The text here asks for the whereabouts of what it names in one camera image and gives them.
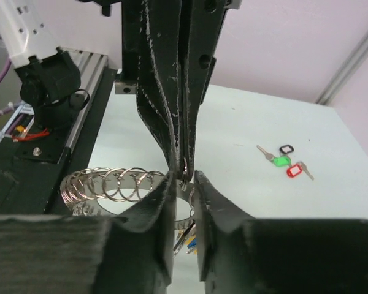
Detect right aluminium frame post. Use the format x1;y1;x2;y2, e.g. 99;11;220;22
315;31;368;105

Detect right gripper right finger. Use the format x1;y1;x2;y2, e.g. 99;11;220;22
194;171;368;293

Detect metal disc with keyrings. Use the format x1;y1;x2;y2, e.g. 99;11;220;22
59;167;195;216

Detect front aluminium crossbar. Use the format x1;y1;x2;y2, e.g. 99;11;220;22
63;47;108;84

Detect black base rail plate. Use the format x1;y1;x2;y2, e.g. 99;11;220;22
0;67;116;216

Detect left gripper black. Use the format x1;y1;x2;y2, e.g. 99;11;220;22
76;0;243;181

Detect key with black tag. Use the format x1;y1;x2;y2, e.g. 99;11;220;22
279;144;294;155

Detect key with red tag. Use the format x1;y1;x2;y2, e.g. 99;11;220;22
286;161;315;181

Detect key with light-green tag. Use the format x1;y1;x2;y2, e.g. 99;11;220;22
256;145;291;167

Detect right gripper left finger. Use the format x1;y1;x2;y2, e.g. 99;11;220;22
0;173;177;293

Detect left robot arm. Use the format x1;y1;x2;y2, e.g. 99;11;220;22
0;1;241;181

